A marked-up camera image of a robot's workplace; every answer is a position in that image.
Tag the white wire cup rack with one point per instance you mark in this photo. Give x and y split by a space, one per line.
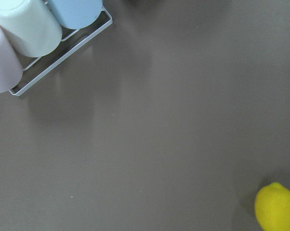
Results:
36 68

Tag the white cup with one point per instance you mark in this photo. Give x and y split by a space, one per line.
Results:
30 26

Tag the blue cup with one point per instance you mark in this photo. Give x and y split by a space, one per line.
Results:
75 14

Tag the yellow lemon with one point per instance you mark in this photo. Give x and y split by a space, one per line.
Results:
272 207

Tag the pink cup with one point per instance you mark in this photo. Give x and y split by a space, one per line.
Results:
11 70

